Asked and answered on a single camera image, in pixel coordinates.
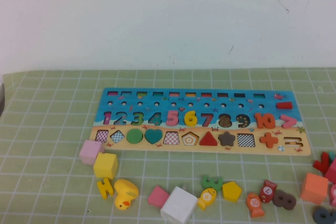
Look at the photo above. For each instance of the yellow rubber duck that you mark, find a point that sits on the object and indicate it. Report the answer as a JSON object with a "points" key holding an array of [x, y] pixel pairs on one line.
{"points": [[125, 192]]}

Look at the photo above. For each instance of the red V-shaped sign piece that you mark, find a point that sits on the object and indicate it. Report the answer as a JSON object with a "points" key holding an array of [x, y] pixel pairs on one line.
{"points": [[321, 166]]}

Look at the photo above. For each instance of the yellow wooden fish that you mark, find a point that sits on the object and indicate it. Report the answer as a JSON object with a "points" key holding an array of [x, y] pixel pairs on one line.
{"points": [[207, 197]]}

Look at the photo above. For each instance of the red minus sign piece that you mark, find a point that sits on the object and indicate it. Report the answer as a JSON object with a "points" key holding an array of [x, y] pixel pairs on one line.
{"points": [[284, 105]]}

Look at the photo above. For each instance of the teal wooden piece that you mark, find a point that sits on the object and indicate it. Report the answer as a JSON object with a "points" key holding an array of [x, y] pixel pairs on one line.
{"points": [[333, 155]]}

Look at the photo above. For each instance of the pink greater-than sign piece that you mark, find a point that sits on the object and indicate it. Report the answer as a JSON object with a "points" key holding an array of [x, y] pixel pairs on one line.
{"points": [[291, 121]]}

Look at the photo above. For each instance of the yellow pentagon piece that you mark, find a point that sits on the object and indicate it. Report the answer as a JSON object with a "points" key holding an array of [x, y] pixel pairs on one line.
{"points": [[232, 191]]}

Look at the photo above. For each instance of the yellow wooden cube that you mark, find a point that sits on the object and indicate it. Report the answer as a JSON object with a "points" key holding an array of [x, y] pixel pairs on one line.
{"points": [[105, 165]]}

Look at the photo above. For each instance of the pink number five piece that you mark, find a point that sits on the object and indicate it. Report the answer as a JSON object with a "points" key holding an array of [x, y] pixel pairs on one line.
{"points": [[172, 116]]}

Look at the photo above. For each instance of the dark grey number piece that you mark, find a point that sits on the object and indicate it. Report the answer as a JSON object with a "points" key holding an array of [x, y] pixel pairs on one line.
{"points": [[319, 216]]}

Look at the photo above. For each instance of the pink wooden cube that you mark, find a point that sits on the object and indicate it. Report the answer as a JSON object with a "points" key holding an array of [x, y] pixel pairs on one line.
{"points": [[90, 151]]}

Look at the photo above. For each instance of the green circle piece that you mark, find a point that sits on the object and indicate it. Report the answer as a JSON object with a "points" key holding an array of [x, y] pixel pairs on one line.
{"points": [[134, 136]]}

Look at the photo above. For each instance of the yellow H-shaped wooden piece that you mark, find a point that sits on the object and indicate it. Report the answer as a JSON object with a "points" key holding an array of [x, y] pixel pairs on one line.
{"points": [[105, 188]]}

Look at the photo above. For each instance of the grey object at edge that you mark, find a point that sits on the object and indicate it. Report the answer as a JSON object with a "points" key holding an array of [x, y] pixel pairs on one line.
{"points": [[1, 98]]}

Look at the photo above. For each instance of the teal heart piece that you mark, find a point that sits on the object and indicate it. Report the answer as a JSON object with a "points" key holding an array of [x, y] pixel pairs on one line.
{"points": [[153, 135]]}

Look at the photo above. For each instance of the magenta wooden block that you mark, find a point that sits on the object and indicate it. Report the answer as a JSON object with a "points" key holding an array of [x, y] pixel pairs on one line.
{"points": [[331, 172]]}

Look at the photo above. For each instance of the red triangle piece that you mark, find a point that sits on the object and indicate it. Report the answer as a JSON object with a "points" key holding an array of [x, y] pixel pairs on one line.
{"points": [[208, 141]]}

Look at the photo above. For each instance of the orange number ten piece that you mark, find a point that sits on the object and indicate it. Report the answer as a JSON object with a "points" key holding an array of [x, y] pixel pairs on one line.
{"points": [[258, 120]]}

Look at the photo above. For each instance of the brown number eight piece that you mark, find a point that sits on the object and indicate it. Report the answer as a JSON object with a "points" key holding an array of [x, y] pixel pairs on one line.
{"points": [[275, 200]]}

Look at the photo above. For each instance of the yellow number six piece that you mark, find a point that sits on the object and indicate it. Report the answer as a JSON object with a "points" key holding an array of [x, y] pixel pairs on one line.
{"points": [[187, 116]]}

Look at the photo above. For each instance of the green number three piece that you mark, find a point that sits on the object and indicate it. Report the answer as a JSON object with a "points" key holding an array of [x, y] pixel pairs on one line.
{"points": [[207, 180]]}

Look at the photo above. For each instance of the wooden number shape puzzle board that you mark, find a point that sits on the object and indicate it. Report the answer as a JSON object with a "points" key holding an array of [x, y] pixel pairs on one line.
{"points": [[147, 108]]}

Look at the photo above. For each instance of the red wooden fish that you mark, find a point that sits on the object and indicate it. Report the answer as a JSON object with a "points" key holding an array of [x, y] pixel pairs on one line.
{"points": [[267, 191]]}

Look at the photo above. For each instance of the green checked table mat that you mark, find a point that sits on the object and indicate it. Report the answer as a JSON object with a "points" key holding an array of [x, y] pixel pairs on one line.
{"points": [[52, 129]]}

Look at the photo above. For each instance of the brown star piece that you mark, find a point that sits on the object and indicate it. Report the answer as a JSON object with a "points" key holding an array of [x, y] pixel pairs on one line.
{"points": [[226, 138]]}

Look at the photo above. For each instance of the orange wooden cube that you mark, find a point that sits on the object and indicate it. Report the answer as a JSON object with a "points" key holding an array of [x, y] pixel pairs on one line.
{"points": [[313, 188]]}

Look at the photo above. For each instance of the orange wooden fish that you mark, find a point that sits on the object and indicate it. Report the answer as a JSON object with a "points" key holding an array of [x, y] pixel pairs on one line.
{"points": [[254, 204]]}

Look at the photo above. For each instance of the orange plus sign piece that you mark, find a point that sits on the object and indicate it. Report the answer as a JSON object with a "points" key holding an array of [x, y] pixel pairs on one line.
{"points": [[268, 140]]}

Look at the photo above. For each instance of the white cube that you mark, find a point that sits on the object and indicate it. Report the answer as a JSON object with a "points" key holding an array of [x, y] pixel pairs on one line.
{"points": [[178, 204]]}

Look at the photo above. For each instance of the pink flat wooden piece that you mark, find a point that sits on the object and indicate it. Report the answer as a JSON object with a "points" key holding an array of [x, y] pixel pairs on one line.
{"points": [[158, 196]]}

